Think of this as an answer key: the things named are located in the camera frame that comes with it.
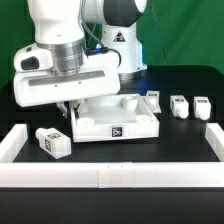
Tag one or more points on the white square table top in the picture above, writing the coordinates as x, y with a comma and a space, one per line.
114, 117

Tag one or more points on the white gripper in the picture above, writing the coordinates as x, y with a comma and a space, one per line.
98, 76

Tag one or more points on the white U-shaped fence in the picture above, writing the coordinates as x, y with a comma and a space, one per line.
101, 175

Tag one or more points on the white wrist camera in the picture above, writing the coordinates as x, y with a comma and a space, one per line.
33, 58

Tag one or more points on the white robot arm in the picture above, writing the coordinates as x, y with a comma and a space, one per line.
58, 66

